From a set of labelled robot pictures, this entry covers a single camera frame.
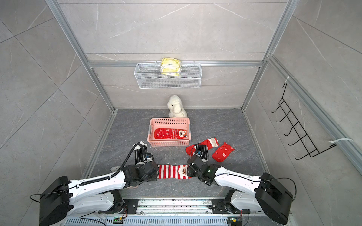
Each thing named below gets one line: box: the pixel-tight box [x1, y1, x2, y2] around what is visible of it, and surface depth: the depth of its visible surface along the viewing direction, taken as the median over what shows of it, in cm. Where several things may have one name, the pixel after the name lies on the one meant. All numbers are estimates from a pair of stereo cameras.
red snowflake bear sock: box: [153, 128, 188, 139], surface depth 103 cm
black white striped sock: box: [133, 140, 148, 165], surface depth 96 cm
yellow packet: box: [160, 57, 182, 77], surface depth 88 cm
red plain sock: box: [185, 137, 220, 156], surface depth 99 cm
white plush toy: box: [167, 95, 188, 118], surface depth 100 cm
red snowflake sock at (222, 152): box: [211, 142, 235, 163], surface depth 95 cm
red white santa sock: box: [156, 164, 192, 180], surface depth 85 cm
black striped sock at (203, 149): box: [195, 143, 209, 162], surface depth 95 cm
